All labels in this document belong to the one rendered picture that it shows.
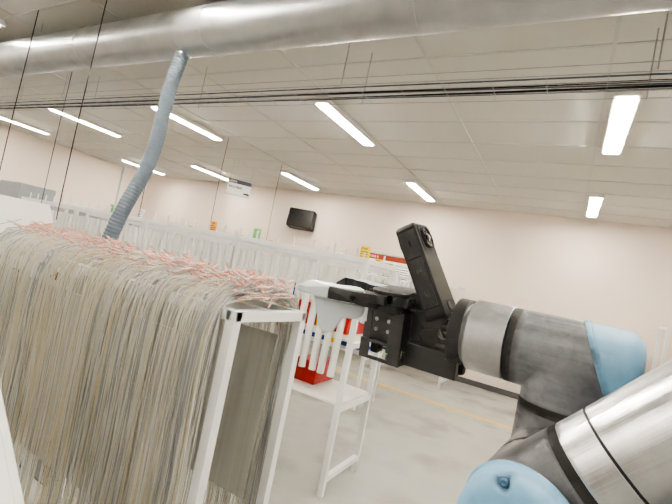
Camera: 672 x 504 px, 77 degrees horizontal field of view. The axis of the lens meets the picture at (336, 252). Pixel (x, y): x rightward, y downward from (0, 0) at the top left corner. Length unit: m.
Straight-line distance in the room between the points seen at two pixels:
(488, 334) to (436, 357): 0.07
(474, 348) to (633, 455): 0.18
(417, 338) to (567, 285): 7.86
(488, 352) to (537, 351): 0.04
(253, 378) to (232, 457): 0.28
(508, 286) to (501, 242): 0.83
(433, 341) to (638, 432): 0.24
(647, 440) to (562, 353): 0.14
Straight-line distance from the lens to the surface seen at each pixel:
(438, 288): 0.48
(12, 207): 4.22
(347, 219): 9.53
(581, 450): 0.32
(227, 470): 1.69
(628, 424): 0.32
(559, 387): 0.44
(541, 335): 0.44
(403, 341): 0.49
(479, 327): 0.45
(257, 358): 1.53
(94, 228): 5.26
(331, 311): 0.52
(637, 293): 8.39
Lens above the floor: 1.60
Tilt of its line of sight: 2 degrees up
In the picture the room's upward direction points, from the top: 11 degrees clockwise
